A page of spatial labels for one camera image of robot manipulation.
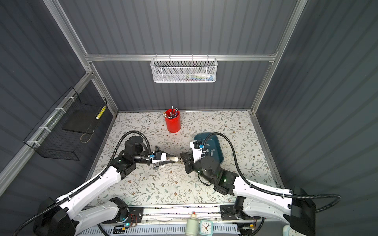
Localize small teal clock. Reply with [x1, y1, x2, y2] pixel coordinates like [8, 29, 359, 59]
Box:
[199, 220, 213, 236]

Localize white wire mesh basket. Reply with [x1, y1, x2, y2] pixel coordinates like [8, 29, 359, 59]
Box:
[150, 59, 218, 83]

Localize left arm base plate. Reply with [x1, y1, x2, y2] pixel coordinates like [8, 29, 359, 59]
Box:
[102, 207, 144, 224]

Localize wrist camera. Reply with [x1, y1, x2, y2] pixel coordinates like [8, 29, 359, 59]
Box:
[190, 140, 204, 163]
[148, 152, 167, 163]

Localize black wire basket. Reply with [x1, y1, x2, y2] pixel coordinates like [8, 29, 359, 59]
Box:
[24, 89, 107, 161]

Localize black notebook in basket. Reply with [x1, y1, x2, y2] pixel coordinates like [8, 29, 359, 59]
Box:
[62, 110, 99, 134]

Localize teal plastic tray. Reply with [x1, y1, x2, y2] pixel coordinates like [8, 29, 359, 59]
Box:
[194, 132, 224, 164]

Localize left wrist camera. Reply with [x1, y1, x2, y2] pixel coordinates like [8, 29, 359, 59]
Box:
[148, 152, 167, 163]

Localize yellow marker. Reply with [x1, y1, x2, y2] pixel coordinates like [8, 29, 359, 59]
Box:
[95, 105, 107, 120]

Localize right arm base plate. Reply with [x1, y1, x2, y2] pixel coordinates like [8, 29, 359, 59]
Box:
[220, 204, 261, 221]

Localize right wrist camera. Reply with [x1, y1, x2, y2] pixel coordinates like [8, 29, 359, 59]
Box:
[190, 140, 204, 163]

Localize pale round object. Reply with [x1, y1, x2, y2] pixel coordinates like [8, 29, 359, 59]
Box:
[282, 225, 295, 236]

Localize white glue bottle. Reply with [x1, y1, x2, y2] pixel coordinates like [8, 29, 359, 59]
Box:
[185, 212, 199, 236]

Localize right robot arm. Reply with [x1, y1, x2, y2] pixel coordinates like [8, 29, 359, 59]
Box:
[180, 152, 316, 236]

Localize red pencil cup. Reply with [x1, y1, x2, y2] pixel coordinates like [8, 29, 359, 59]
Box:
[163, 108, 181, 133]

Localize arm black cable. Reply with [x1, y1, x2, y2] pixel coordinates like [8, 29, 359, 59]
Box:
[11, 130, 152, 236]
[202, 132, 342, 213]

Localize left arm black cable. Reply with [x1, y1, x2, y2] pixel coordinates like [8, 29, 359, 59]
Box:
[11, 130, 152, 236]

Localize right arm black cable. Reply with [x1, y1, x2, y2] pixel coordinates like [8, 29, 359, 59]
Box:
[202, 132, 342, 213]

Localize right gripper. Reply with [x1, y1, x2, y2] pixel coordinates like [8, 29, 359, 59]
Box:
[180, 150, 215, 184]

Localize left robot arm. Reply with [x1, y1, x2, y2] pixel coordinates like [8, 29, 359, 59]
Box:
[33, 136, 179, 236]

